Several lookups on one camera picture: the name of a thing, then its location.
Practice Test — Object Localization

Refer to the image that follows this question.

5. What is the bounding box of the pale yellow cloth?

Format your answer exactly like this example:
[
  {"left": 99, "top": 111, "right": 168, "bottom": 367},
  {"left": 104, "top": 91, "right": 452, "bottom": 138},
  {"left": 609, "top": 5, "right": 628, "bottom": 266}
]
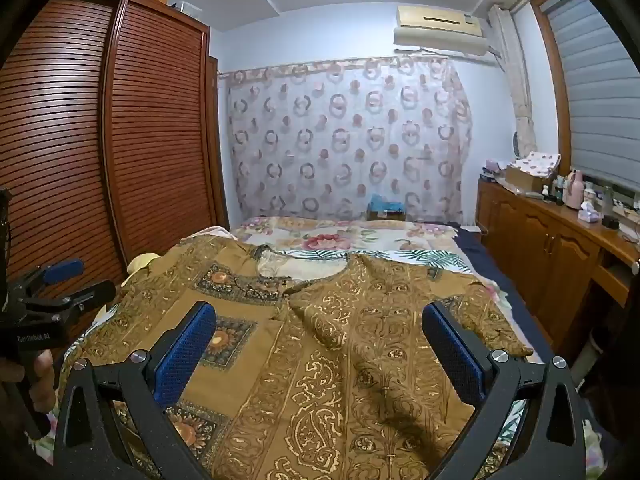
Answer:
[{"left": 125, "top": 254, "right": 161, "bottom": 276}]

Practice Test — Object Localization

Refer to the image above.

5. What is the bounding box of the pink thermos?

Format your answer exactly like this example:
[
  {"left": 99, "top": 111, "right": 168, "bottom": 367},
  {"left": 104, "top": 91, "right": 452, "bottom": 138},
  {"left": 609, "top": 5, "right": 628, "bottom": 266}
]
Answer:
[{"left": 565, "top": 170, "right": 586, "bottom": 207}]

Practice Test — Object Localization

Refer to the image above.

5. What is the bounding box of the grey round bin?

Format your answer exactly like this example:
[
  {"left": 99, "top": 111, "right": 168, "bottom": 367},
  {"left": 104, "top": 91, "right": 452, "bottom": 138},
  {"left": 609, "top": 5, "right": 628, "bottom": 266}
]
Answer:
[{"left": 570, "top": 330, "right": 601, "bottom": 382}]

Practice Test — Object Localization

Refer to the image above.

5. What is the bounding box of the wooden window frame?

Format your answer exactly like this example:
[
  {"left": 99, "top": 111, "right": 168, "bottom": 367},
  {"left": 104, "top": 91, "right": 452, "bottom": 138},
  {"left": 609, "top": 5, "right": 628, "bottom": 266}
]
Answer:
[{"left": 530, "top": 0, "right": 640, "bottom": 201}]

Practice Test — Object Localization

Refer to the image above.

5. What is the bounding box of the small cardboard box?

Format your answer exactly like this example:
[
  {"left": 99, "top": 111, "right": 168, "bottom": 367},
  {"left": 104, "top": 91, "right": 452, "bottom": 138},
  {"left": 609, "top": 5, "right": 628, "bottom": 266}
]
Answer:
[{"left": 367, "top": 205, "right": 407, "bottom": 222}]

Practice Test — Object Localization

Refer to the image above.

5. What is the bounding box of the palm leaf blanket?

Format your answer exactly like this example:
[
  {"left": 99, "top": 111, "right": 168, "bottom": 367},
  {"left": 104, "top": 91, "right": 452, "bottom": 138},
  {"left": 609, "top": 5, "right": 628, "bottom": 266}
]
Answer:
[{"left": 277, "top": 247, "right": 476, "bottom": 281}]

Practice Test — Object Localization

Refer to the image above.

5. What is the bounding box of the open cardboard box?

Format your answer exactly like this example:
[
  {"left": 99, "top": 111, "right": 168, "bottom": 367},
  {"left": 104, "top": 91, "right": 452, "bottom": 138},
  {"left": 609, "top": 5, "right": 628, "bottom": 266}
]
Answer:
[{"left": 502, "top": 162, "right": 556, "bottom": 193}]

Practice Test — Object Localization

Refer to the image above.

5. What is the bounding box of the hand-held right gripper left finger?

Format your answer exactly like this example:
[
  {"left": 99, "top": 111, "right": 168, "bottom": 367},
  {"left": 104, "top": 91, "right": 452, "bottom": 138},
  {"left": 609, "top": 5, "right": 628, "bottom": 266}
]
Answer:
[{"left": 52, "top": 301, "right": 218, "bottom": 480}]

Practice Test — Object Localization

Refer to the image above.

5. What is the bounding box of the grey window blind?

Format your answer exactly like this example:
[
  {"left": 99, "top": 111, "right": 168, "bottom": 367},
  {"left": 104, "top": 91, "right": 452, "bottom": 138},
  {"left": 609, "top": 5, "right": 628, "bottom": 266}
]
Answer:
[{"left": 542, "top": 0, "right": 640, "bottom": 196}]

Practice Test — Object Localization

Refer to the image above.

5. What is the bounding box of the brown patterned shirt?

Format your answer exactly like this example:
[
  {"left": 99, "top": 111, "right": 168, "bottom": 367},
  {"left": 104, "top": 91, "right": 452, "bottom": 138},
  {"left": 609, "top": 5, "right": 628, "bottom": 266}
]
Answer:
[{"left": 65, "top": 234, "right": 533, "bottom": 480}]

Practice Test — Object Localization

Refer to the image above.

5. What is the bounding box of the floral pink bed cover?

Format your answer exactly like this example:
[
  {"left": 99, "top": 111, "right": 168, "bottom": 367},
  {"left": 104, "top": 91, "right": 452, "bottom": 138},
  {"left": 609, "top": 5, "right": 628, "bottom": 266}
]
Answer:
[{"left": 452, "top": 225, "right": 546, "bottom": 366}]

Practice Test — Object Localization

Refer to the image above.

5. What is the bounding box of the ring-patterned sheer curtain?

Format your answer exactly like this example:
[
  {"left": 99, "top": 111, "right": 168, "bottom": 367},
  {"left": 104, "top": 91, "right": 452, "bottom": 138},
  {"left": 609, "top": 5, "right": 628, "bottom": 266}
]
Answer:
[{"left": 220, "top": 56, "right": 473, "bottom": 223}]

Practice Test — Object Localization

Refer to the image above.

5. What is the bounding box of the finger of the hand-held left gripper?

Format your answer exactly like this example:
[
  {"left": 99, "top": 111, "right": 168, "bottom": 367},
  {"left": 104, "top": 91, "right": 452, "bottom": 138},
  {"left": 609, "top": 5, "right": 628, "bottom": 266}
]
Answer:
[
  {"left": 9, "top": 259, "right": 85, "bottom": 295},
  {"left": 22, "top": 280, "right": 117, "bottom": 319}
]

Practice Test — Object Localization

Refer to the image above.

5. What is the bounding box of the wooden sideboard cabinet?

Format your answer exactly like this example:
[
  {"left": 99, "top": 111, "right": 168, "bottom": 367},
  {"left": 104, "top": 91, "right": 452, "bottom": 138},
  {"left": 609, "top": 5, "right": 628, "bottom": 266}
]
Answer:
[{"left": 475, "top": 177, "right": 640, "bottom": 356}]

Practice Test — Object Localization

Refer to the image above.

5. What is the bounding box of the wooden louvred wardrobe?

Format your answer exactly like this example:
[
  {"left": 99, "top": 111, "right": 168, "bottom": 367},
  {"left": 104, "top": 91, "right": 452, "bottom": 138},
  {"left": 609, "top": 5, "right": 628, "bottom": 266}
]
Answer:
[{"left": 0, "top": 0, "right": 231, "bottom": 321}]

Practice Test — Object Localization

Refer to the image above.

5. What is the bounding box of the pale pink cloth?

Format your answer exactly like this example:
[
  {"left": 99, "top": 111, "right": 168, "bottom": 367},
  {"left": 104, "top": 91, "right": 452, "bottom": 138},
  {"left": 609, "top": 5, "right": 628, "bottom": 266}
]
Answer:
[{"left": 187, "top": 226, "right": 238, "bottom": 241}]

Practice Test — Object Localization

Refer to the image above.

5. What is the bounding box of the wall air conditioner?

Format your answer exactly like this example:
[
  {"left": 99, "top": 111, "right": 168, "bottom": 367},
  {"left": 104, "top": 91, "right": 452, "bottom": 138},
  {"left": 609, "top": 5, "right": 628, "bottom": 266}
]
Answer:
[{"left": 392, "top": 5, "right": 493, "bottom": 58}]

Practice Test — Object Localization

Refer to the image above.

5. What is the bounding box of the beige tied curtain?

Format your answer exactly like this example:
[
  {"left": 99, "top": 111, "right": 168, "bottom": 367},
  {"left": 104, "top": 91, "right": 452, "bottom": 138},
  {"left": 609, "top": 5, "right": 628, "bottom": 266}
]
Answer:
[{"left": 487, "top": 5, "right": 538, "bottom": 158}]

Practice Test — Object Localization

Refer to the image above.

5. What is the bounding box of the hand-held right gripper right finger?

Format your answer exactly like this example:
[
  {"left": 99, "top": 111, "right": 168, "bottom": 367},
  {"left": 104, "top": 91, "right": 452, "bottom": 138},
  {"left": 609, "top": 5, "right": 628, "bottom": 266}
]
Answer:
[{"left": 421, "top": 301, "right": 588, "bottom": 480}]

